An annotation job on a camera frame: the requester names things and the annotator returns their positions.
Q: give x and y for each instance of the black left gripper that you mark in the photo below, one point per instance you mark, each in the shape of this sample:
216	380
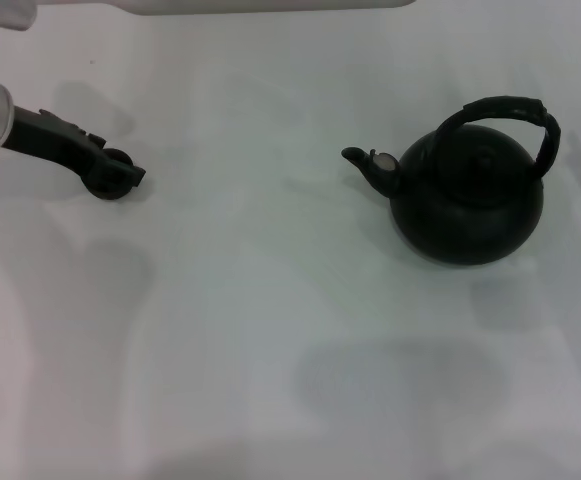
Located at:
45	135

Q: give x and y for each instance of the small black teacup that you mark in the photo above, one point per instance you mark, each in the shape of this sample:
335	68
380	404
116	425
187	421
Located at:
120	156

